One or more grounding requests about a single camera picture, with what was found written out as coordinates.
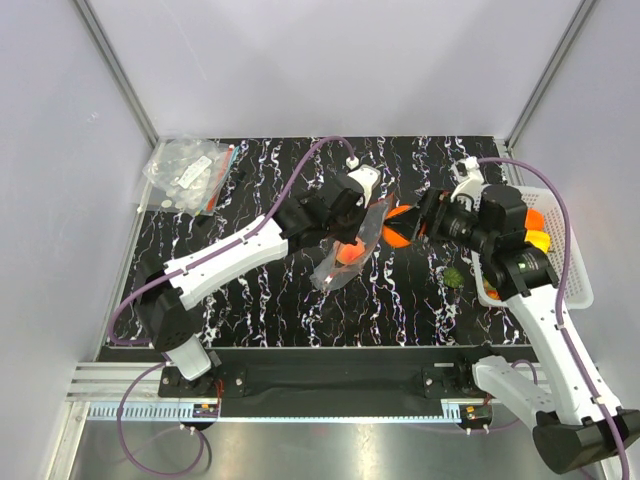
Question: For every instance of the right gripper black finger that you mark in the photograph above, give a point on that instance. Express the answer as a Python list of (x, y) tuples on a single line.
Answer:
[(403, 216), (402, 235)]

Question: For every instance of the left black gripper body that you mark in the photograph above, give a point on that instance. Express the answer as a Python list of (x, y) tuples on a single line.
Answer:
[(347, 229)]

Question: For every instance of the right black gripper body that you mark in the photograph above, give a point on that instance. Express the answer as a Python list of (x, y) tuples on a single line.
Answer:
[(452, 223)]

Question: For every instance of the orange fruit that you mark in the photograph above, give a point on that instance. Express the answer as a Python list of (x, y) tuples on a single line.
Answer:
[(402, 226), (534, 220)]

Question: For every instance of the peach fruit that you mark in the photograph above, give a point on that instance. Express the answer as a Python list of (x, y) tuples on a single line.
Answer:
[(349, 254)]

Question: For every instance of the clear zip bag orange zipper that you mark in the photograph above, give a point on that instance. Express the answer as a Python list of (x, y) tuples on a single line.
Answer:
[(331, 275)]

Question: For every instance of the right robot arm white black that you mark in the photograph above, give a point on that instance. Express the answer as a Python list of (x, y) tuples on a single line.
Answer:
[(578, 421)]

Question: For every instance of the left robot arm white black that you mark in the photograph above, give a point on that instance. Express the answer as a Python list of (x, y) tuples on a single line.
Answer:
[(172, 289)]

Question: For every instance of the stack of spare zip bags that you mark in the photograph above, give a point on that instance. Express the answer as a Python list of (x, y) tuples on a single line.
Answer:
[(187, 175)]

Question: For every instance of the green artificial leaf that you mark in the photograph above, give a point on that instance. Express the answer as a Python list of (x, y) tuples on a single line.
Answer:
[(452, 278)]

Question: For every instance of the yellow bell pepper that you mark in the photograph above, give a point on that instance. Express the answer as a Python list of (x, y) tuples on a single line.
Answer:
[(539, 239)]

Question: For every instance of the black marbled table mat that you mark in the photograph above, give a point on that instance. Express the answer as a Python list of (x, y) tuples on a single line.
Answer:
[(399, 298)]

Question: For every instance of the white plastic mesh basket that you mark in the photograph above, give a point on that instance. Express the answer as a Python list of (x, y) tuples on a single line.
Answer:
[(578, 294)]

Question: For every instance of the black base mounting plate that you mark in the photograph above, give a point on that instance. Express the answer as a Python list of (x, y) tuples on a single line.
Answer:
[(356, 374)]

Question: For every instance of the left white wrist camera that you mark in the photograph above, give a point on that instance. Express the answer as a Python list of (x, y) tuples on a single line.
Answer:
[(368, 178)]

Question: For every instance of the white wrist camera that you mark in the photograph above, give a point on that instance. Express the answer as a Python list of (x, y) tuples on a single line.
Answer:
[(368, 178), (469, 178)]

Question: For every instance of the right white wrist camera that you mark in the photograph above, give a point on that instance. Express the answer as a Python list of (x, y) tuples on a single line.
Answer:
[(469, 178)]

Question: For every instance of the left aluminium frame post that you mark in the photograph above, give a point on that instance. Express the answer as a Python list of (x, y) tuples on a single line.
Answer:
[(107, 52)]

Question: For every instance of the aluminium frame post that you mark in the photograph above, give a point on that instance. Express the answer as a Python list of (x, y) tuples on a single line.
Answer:
[(572, 31), (107, 52)]

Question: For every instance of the right aluminium frame post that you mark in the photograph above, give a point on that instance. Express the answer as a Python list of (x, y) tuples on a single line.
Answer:
[(572, 31)]

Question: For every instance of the white slotted cable duct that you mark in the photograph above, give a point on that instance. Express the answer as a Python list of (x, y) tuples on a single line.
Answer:
[(340, 411)]

